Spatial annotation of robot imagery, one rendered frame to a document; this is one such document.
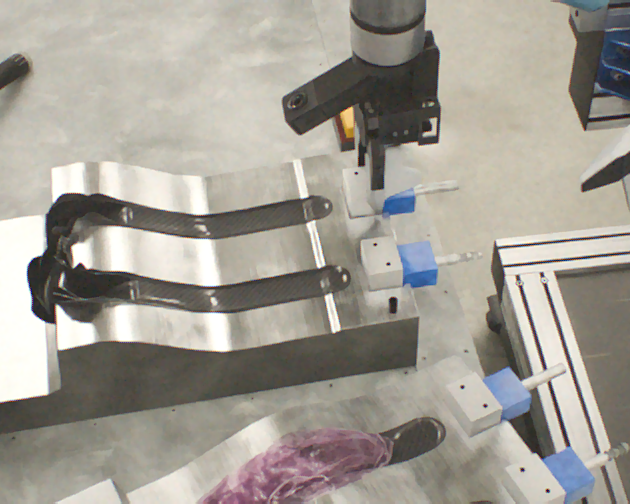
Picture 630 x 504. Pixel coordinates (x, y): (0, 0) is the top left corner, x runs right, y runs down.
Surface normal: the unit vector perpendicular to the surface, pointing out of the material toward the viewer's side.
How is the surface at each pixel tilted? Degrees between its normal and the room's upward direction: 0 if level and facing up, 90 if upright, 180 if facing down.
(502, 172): 0
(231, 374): 90
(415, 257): 0
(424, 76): 90
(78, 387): 90
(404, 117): 90
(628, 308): 0
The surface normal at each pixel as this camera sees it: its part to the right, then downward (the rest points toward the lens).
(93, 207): 0.21, 0.73
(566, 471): -0.04, -0.65
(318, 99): -0.52, -0.51
